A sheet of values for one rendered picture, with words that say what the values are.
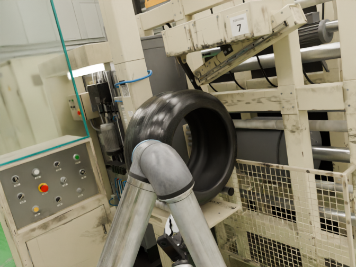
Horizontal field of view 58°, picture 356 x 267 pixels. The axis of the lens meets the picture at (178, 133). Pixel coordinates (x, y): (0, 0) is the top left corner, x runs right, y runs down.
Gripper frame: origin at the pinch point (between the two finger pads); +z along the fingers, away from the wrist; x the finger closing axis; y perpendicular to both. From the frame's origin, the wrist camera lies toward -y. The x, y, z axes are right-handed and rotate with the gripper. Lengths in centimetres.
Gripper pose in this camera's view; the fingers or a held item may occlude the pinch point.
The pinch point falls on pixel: (170, 217)
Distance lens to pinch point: 135.8
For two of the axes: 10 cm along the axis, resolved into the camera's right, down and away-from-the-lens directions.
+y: 5.2, 5.1, 6.8
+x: 8.4, -4.6, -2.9
